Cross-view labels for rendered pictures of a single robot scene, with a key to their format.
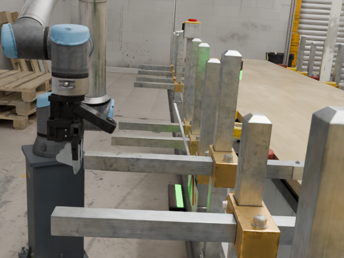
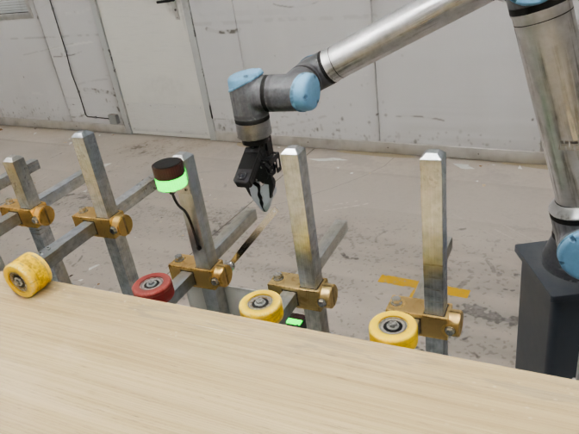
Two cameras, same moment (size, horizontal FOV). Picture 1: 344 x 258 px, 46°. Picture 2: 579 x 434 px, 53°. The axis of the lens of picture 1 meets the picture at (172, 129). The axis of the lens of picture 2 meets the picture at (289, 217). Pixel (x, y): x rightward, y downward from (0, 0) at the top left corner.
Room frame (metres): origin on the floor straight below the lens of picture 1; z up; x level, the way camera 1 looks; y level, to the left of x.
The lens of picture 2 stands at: (1.80, -0.92, 1.53)
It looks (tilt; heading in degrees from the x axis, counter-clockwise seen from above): 28 degrees down; 122
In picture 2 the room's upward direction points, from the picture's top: 9 degrees counter-clockwise
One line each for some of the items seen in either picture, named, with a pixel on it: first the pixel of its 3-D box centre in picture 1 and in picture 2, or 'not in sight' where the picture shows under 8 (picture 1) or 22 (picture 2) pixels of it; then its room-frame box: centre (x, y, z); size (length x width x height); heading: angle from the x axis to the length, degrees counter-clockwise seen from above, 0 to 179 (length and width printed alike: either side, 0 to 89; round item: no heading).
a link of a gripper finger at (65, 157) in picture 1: (67, 158); (260, 193); (0.98, 0.26, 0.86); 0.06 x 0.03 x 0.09; 93
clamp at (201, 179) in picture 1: (206, 166); (200, 272); (1.04, -0.10, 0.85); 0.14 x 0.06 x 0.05; 3
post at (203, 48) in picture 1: (197, 116); (308, 259); (1.31, -0.08, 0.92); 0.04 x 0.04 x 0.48; 3
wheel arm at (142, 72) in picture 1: (167, 73); not in sight; (3.01, 0.06, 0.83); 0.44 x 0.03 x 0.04; 93
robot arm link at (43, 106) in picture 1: (56, 111); not in sight; (1.78, 0.53, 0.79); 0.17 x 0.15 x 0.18; 97
